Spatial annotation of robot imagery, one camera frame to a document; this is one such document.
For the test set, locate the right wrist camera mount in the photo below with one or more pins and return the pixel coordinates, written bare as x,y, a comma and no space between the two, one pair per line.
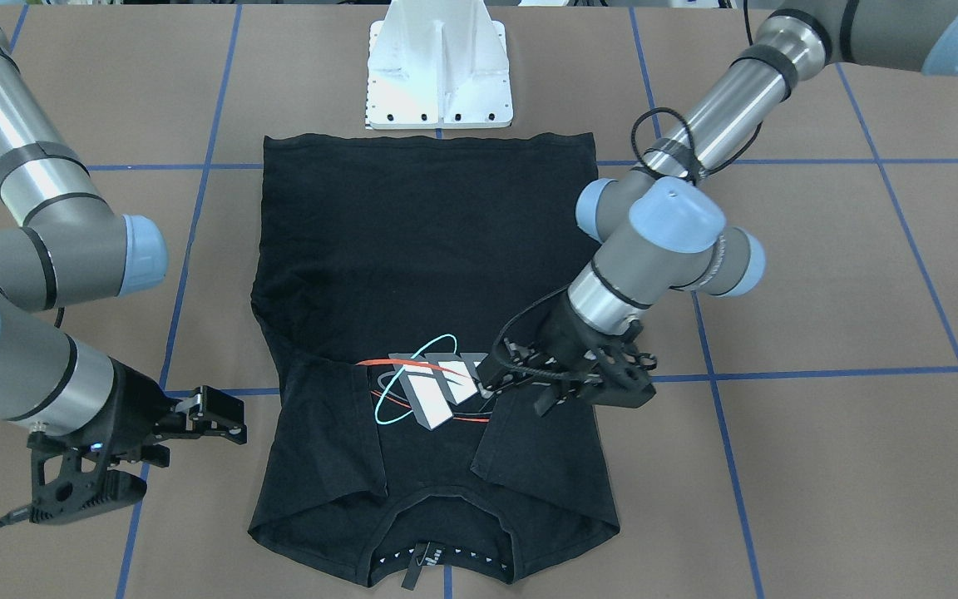
71,483

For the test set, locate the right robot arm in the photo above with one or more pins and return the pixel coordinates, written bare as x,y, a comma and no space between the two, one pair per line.
69,247

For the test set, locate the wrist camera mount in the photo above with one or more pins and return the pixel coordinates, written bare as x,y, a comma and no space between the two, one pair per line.
71,483
621,374

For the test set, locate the black graphic t-shirt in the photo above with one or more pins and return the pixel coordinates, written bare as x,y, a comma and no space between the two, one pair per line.
386,268

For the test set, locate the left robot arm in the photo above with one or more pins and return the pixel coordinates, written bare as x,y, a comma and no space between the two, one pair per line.
658,231

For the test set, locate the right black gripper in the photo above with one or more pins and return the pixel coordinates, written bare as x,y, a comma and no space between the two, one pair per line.
131,402

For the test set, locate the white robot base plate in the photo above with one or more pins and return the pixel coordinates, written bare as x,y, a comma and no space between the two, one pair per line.
438,65

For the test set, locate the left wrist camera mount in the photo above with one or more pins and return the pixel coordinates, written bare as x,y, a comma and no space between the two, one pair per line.
621,374

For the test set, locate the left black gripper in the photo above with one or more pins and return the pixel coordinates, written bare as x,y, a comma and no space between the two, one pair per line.
560,331

